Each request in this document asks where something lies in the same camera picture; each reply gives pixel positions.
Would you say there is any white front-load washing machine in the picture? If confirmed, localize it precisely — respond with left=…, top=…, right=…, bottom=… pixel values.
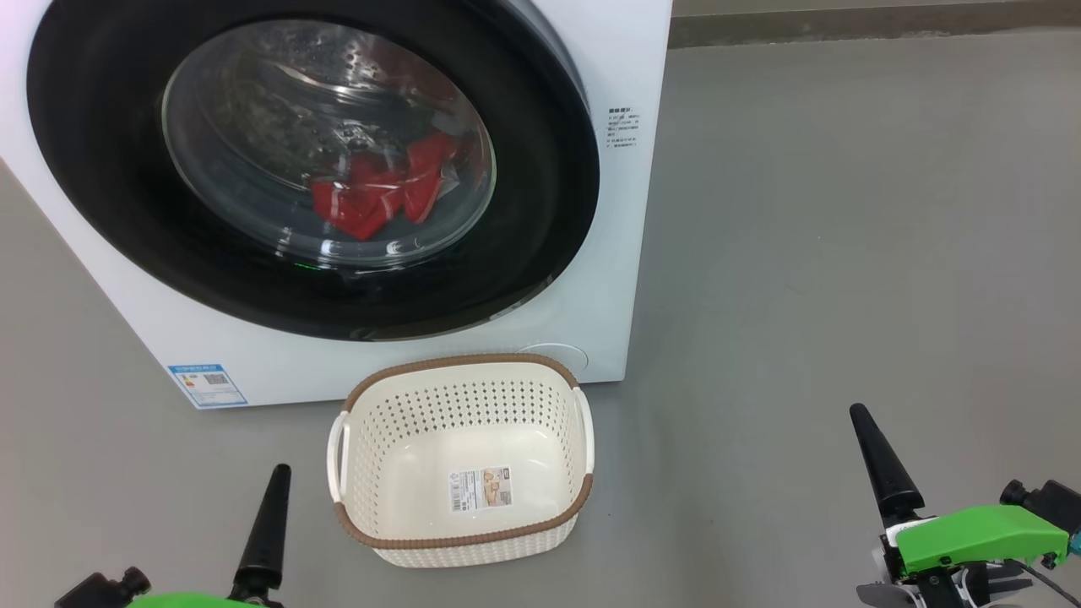
left=0, top=0, right=674, bottom=410

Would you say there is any blue energy label sticker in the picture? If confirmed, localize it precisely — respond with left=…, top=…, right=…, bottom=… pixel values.
left=167, top=364, right=249, bottom=409

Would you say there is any cream perforated laundry basket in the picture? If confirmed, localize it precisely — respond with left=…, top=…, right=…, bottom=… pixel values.
left=327, top=353, right=595, bottom=568

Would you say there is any washing machine door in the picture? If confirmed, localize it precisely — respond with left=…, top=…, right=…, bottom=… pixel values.
left=25, top=0, right=600, bottom=343

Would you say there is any small printed text sticker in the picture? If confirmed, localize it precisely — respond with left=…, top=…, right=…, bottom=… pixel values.
left=606, top=107, right=640, bottom=150

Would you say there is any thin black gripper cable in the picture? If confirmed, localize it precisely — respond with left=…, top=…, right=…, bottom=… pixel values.
left=1013, top=560, right=1081, bottom=605

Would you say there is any stainless steel washing machine drum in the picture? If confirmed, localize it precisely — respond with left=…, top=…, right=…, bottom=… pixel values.
left=165, top=21, right=495, bottom=269

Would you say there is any round white filter cover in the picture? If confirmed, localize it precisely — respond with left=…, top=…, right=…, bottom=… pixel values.
left=517, top=342, right=589, bottom=377

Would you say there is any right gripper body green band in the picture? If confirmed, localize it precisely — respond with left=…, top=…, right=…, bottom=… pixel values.
left=883, top=505, right=1069, bottom=608

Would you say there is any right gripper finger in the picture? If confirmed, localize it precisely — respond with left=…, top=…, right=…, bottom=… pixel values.
left=849, top=404, right=926, bottom=520
left=857, top=583, right=917, bottom=608

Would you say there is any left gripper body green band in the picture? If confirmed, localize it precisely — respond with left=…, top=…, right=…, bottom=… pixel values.
left=125, top=591, right=264, bottom=608

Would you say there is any red and white garment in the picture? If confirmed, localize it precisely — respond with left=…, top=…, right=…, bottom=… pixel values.
left=311, top=131, right=461, bottom=242

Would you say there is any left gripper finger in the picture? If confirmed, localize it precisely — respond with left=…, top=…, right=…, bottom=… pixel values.
left=231, top=463, right=293, bottom=605

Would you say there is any white printed barcode label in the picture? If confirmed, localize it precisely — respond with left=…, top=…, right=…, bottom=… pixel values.
left=448, top=467, right=513, bottom=513

